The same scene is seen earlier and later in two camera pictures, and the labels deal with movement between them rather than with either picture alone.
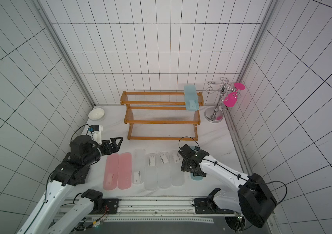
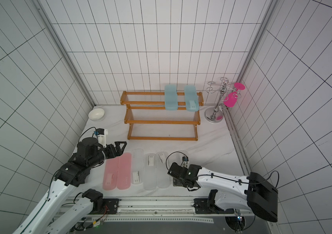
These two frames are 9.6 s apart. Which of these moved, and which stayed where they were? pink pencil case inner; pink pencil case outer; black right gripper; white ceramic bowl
Moved: black right gripper
Stayed: white ceramic bowl; pink pencil case inner; pink pencil case outer
